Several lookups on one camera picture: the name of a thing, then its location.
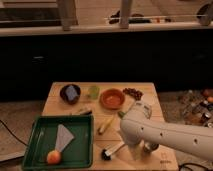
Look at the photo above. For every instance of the green pea pod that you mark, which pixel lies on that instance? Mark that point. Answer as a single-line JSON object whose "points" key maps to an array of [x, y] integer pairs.
{"points": [[121, 114]]}

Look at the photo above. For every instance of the green plastic tray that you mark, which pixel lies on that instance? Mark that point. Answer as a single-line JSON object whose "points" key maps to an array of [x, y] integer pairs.
{"points": [[77, 154]]}

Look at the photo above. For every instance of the white handled black brush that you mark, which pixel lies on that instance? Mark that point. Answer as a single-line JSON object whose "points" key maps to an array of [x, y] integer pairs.
{"points": [[107, 153]]}

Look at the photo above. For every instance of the bottles and jars pile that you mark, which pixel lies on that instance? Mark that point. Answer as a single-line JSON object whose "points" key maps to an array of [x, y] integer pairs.
{"points": [[197, 107]]}

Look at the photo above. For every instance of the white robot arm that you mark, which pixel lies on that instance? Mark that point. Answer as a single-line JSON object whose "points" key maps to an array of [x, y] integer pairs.
{"points": [[136, 125]]}

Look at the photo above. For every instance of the dark brown bowl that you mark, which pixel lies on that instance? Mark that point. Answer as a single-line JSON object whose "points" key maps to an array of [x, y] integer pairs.
{"points": [[64, 96]]}

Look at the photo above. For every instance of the brown grape bunch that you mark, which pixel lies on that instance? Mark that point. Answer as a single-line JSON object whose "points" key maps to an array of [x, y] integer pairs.
{"points": [[136, 94]]}

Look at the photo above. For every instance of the small wooden brush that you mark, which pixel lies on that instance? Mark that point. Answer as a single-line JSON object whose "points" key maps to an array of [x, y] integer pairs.
{"points": [[82, 111]]}

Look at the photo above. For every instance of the grey cloth piece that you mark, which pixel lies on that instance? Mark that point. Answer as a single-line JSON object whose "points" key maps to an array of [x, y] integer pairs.
{"points": [[63, 138]]}

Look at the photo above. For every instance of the orange plastic bowl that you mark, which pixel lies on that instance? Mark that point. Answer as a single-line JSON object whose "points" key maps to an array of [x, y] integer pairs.
{"points": [[112, 98]]}

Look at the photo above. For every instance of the orange peach fruit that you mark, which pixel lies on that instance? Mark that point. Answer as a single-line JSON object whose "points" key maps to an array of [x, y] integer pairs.
{"points": [[53, 157]]}

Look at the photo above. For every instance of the green translucent cup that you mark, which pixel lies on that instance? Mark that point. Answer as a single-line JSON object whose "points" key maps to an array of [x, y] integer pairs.
{"points": [[93, 92]]}

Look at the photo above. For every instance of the blue sponge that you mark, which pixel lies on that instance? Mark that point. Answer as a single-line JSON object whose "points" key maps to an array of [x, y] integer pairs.
{"points": [[71, 93]]}

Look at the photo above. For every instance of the dark metal cup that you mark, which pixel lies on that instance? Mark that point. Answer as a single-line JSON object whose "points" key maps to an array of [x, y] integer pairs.
{"points": [[150, 147]]}

